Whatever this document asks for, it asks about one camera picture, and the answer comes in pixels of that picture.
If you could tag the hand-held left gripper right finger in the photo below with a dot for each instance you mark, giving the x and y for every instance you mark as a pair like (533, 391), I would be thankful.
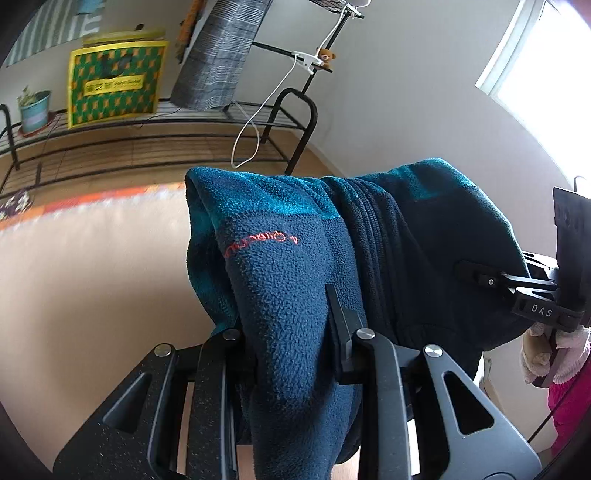
(344, 332)

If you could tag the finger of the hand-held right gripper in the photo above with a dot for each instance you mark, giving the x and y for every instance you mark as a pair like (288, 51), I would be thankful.
(480, 273)

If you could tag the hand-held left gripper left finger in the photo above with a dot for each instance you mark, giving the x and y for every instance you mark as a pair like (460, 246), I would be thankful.
(221, 364)

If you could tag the blue plaid fleece jacket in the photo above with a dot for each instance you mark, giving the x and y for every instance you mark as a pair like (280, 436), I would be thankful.
(286, 286)

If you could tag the black metal clothes rack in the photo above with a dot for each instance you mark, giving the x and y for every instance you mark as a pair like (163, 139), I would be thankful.
(304, 138)

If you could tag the person's right hand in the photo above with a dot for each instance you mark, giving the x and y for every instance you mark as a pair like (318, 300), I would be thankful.
(572, 350)

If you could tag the bed mattress with beige sheet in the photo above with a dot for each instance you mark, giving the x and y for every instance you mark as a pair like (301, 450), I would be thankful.
(92, 300)

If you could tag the pink cloth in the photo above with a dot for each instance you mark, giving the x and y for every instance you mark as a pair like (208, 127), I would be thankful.
(575, 406)

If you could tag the window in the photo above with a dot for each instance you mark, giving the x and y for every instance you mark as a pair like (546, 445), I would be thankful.
(545, 92)

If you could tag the dark patterned cloth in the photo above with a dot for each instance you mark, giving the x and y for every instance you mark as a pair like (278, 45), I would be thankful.
(16, 203)

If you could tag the small teddy bear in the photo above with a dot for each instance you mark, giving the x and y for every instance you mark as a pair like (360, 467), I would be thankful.
(325, 57)

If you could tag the white clip lamp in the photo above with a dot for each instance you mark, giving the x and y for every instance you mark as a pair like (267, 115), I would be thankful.
(307, 60)

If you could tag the grey plaid coat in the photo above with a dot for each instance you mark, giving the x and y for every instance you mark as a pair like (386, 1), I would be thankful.
(217, 60)

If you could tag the yellow green patterned box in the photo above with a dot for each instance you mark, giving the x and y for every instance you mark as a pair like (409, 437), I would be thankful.
(115, 83)

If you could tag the teal plant pot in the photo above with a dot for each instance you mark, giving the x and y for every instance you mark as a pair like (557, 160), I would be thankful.
(36, 113)

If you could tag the orange patterned cloth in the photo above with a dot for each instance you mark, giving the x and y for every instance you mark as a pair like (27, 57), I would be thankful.
(187, 37)

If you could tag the green white striped cloth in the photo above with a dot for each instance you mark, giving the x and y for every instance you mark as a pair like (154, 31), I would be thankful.
(46, 32)

